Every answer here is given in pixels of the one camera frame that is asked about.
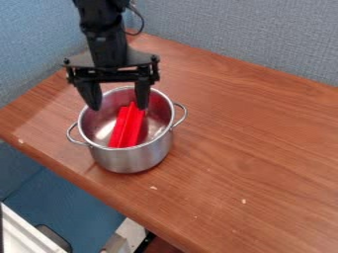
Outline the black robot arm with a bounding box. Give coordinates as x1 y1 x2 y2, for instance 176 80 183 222
62 0 160 111

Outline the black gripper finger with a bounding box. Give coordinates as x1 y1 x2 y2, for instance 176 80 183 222
76 82 102 111
134 80 150 110

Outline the red plastic block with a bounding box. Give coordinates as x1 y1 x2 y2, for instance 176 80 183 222
108 102 145 148

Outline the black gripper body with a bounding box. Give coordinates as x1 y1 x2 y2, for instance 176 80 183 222
62 33 160 84

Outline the white device with black pad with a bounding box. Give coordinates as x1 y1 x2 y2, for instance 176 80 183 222
0 202 72 253

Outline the stainless steel pot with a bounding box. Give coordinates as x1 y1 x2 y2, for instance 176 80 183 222
65 86 187 174

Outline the white table leg bracket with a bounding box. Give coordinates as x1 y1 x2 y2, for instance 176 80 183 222
98 218 146 253

